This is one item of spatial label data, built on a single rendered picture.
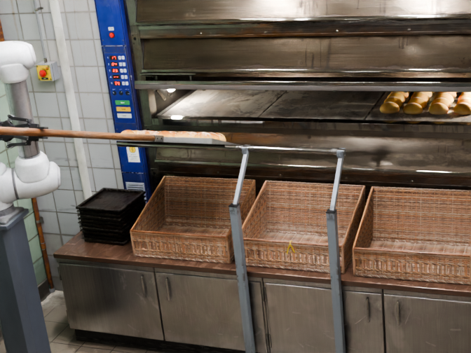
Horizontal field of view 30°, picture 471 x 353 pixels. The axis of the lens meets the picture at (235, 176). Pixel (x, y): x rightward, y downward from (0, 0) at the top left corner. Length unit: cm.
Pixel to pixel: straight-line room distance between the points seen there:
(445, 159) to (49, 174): 193
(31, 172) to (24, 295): 63
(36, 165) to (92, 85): 96
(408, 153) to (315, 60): 66
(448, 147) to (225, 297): 135
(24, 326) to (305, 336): 139
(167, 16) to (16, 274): 153
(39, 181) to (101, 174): 102
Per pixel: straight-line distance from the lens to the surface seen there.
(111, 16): 482
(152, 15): 472
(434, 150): 447
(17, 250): 437
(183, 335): 476
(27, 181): 424
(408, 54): 434
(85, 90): 506
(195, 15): 461
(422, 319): 425
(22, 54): 405
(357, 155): 455
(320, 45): 445
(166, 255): 460
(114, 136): 391
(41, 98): 524
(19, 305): 447
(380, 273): 423
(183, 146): 444
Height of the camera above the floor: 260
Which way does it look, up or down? 21 degrees down
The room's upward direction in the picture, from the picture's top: 6 degrees counter-clockwise
